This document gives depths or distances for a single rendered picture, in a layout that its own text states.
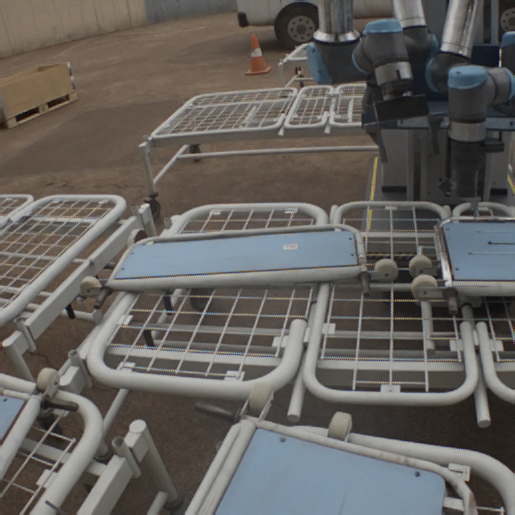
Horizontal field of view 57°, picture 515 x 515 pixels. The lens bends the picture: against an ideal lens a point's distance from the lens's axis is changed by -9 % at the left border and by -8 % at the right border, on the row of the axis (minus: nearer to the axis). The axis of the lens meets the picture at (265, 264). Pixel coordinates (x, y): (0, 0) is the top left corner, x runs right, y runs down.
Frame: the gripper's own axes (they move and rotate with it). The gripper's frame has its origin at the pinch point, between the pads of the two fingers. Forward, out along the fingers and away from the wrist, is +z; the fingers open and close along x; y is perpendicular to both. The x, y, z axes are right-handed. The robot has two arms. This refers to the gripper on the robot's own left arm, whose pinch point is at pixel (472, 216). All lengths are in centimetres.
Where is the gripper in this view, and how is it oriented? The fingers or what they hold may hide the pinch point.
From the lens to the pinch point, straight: 133.7
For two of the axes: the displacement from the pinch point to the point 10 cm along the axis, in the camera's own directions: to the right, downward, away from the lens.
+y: -9.7, -0.1, 2.3
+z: 1.0, 8.8, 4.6
